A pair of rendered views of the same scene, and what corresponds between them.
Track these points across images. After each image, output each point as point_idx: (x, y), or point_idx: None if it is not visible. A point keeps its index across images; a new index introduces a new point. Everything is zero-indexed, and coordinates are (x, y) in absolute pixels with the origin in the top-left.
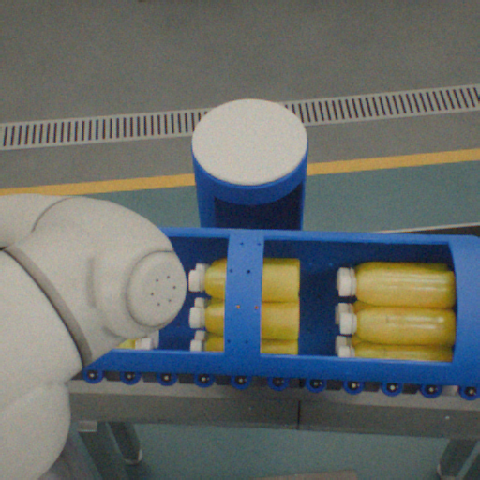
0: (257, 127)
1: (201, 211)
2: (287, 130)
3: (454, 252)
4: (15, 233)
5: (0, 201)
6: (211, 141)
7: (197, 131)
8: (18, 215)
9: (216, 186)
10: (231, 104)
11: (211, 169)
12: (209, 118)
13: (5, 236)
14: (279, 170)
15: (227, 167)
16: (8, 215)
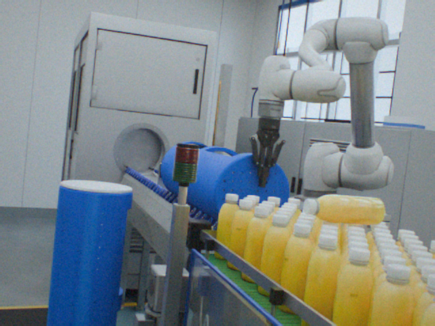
0: (85, 183)
1: (112, 244)
2: (87, 181)
3: (187, 142)
4: (317, 43)
5: (306, 45)
6: (102, 188)
7: (95, 189)
8: (313, 39)
9: (130, 198)
10: (67, 184)
11: (125, 189)
12: (81, 187)
13: (315, 50)
14: (118, 184)
15: (122, 188)
16: (312, 43)
